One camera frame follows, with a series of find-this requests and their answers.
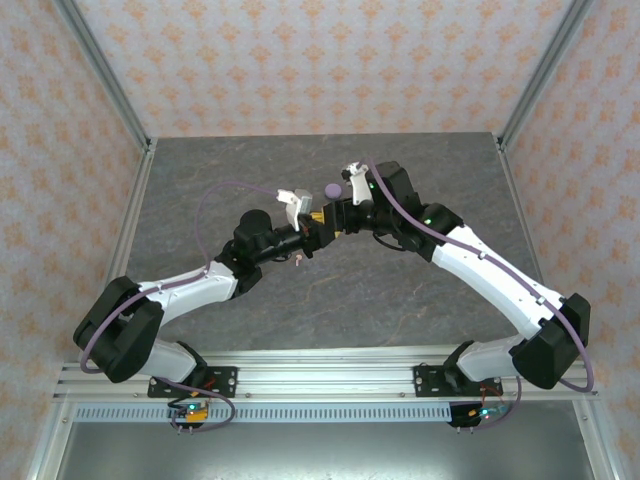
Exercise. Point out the purple earbud charging case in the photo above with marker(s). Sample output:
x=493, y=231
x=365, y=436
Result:
x=332, y=190

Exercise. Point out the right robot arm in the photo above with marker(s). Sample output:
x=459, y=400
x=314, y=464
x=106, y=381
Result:
x=475, y=285

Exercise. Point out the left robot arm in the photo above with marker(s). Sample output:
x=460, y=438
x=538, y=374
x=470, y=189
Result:
x=200, y=295

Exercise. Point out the grey metal sheet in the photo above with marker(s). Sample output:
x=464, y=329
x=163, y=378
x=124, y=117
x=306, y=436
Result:
x=325, y=450

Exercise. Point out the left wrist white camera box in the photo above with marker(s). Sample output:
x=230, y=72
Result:
x=300, y=202

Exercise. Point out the aluminium table side rail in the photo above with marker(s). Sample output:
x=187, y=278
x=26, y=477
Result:
x=515, y=190
x=142, y=180

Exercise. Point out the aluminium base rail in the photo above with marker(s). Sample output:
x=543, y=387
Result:
x=325, y=377

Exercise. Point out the aluminium frame post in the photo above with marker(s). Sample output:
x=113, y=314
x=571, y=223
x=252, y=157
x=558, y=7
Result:
x=105, y=75
x=545, y=70

